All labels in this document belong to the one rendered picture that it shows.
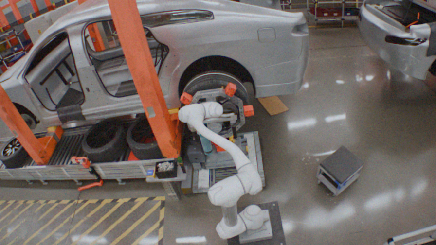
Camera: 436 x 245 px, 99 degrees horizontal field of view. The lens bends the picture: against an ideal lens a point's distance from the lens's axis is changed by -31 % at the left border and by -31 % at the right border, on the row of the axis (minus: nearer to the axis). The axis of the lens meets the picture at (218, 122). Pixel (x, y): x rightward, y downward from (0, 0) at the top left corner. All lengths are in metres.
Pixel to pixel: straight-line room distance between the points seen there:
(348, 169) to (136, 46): 2.26
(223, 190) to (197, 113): 0.52
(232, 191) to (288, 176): 1.58
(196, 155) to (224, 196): 1.40
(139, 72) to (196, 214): 1.58
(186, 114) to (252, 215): 0.91
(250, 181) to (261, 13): 1.53
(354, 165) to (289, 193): 0.79
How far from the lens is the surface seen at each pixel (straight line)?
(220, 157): 2.95
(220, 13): 2.41
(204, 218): 2.78
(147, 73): 2.07
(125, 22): 1.94
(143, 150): 2.96
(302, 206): 2.79
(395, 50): 3.65
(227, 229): 1.97
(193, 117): 1.66
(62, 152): 4.13
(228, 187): 1.48
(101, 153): 3.25
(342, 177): 2.64
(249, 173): 1.53
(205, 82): 2.36
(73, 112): 3.43
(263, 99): 4.01
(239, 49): 2.50
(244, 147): 3.12
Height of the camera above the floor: 2.41
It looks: 40 degrees down
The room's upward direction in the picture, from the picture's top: 12 degrees counter-clockwise
